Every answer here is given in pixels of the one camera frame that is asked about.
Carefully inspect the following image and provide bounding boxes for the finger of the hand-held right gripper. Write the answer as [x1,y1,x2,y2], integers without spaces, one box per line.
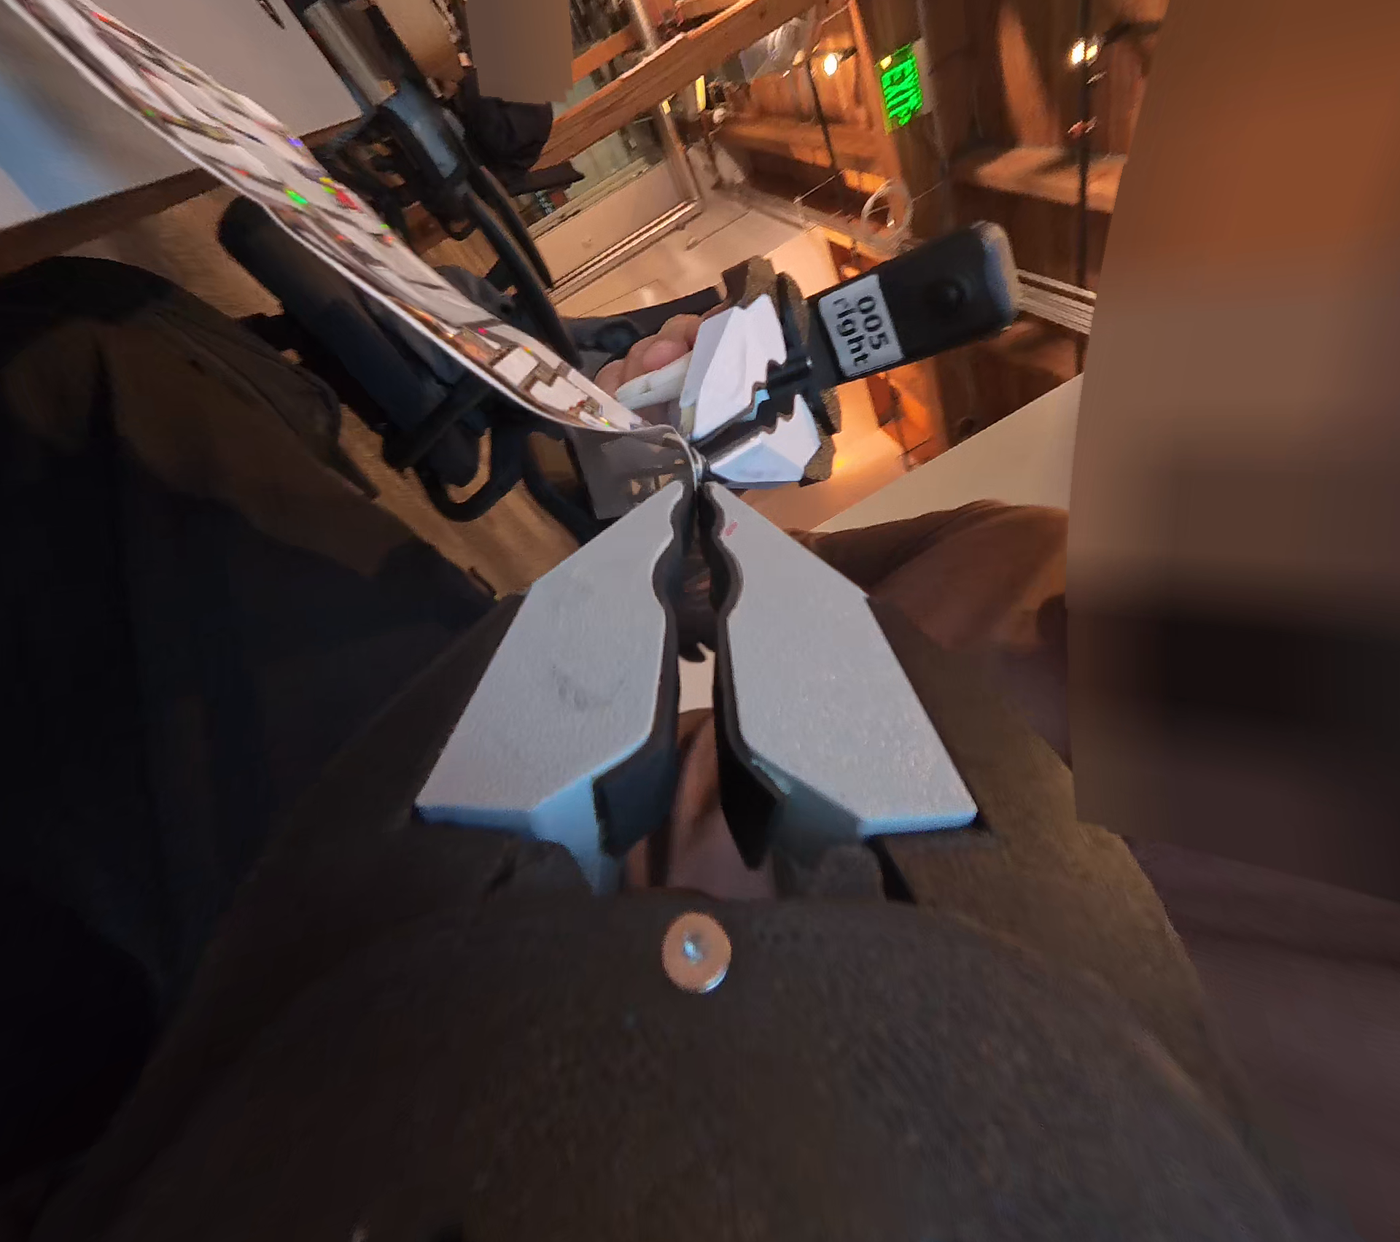
[677,294,791,444]
[699,406,823,492]

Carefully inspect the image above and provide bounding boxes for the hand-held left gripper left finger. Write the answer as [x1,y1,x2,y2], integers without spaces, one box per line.
[415,482,701,894]

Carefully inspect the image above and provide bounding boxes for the green lit sign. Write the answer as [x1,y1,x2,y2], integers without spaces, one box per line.
[877,43,928,138]

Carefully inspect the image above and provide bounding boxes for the holographic sticker sheet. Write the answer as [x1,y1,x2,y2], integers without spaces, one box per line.
[0,0,701,523]

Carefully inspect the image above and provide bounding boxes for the black office chair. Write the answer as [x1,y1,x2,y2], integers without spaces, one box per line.
[322,78,581,348]
[215,197,597,527]

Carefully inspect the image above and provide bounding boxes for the thick wooden beam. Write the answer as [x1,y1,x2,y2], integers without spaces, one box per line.
[535,0,866,173]

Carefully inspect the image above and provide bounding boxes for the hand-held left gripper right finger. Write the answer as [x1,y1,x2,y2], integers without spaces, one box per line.
[699,482,979,870]

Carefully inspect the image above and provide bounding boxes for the person's right hand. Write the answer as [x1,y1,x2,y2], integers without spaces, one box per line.
[594,313,723,396]

